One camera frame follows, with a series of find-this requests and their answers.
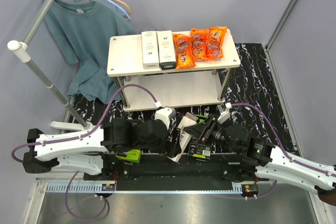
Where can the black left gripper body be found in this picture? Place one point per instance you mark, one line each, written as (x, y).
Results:
(163, 146)

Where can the white Harry's box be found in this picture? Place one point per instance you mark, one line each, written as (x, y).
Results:
(150, 52)
(167, 57)

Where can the green black Gillette box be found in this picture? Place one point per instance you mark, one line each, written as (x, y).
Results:
(200, 149)
(133, 156)

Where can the teal t-shirt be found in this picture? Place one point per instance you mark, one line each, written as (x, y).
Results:
(82, 32)

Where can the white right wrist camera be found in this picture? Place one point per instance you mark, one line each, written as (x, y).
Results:
(224, 112)

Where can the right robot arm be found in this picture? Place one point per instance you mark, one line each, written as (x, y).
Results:
(266, 160)

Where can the white Harry's box lettered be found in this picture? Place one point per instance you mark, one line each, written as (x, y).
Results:
(180, 139)

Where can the white two-tier shelf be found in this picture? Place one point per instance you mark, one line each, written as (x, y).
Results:
(176, 88)

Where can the white slotted cable duct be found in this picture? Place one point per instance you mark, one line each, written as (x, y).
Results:
(105, 188)

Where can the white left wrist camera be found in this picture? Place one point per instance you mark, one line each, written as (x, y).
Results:
(164, 113)

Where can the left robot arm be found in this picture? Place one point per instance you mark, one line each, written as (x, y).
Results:
(73, 150)

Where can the orange razor pack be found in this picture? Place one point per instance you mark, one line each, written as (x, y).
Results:
(199, 40)
(184, 56)
(215, 41)

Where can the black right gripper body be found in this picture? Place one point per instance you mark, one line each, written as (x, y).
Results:
(215, 132)

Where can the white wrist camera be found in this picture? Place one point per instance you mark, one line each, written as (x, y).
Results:
(164, 113)
(224, 112)

